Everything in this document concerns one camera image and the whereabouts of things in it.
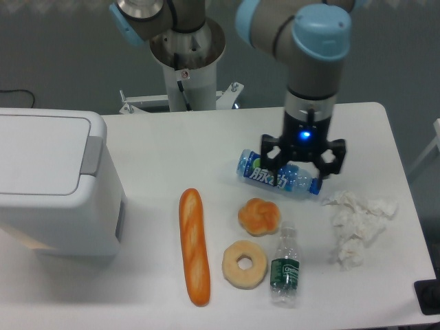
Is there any braided orange bun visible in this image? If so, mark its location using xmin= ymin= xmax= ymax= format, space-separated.
xmin=238 ymin=198 xmax=281 ymax=236

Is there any blue-label drink bottle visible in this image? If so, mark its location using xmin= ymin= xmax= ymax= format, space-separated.
xmin=236 ymin=149 xmax=321 ymax=199

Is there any white plastic trash can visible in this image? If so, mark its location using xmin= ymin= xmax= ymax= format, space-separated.
xmin=1 ymin=108 xmax=126 ymax=256

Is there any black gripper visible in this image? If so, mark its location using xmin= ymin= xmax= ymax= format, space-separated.
xmin=259 ymin=111 xmax=347 ymax=189

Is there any long orange baguette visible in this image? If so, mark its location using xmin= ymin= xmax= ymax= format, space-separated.
xmin=179 ymin=188 xmax=211 ymax=307

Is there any white metal base frame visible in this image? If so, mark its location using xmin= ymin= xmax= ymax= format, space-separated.
xmin=119 ymin=82 xmax=245 ymax=114

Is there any pale ring doughnut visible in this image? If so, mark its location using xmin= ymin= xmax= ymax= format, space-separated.
xmin=222 ymin=240 xmax=267 ymax=289

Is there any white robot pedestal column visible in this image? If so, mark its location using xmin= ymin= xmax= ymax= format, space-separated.
xmin=149 ymin=18 xmax=226 ymax=112

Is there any black pedestal cable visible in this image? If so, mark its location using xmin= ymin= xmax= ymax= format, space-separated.
xmin=173 ymin=53 xmax=193 ymax=111

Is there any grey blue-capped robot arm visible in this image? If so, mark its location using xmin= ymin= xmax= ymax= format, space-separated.
xmin=109 ymin=1 xmax=362 ymax=194

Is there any black device at edge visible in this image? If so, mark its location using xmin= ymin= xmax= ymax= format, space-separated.
xmin=414 ymin=279 xmax=439 ymax=316

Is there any black floor cable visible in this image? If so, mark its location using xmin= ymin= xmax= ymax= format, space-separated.
xmin=0 ymin=89 xmax=36 ymax=108

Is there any green-label water bottle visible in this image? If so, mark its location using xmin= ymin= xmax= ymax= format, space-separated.
xmin=269 ymin=222 xmax=300 ymax=308

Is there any crumpled white tissue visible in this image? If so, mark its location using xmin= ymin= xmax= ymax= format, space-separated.
xmin=322 ymin=190 xmax=398 ymax=271

